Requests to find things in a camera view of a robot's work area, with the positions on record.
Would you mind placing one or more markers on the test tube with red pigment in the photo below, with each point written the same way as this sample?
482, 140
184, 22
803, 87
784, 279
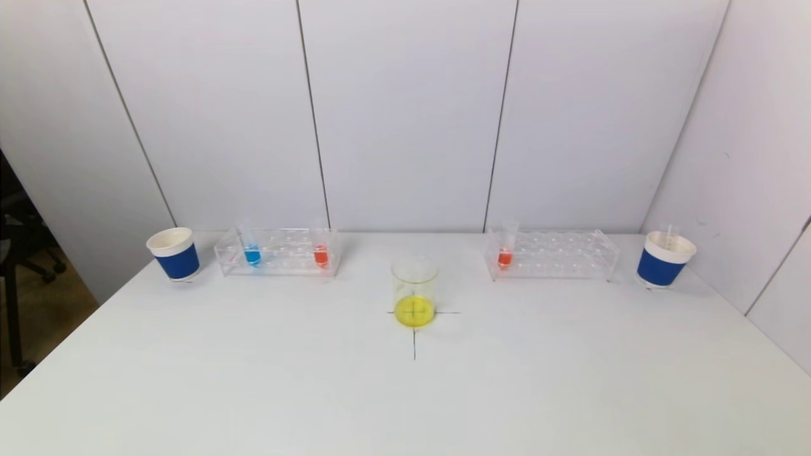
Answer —
505, 258
320, 256

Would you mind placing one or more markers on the test tube with yellow pigment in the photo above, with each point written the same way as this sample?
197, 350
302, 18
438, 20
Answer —
671, 233

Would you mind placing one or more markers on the clear glass beaker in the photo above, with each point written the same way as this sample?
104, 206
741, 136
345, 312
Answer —
415, 310

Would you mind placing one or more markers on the clear acrylic test tube rack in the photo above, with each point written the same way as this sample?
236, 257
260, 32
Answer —
285, 263
557, 259

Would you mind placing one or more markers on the test tube with blue pigment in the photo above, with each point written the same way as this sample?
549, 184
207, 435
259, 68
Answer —
252, 256

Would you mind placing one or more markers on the blue white paper cup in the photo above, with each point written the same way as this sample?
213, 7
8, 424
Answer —
660, 269
178, 261

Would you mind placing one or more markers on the black metal stand leg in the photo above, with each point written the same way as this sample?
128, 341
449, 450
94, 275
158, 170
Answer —
12, 304

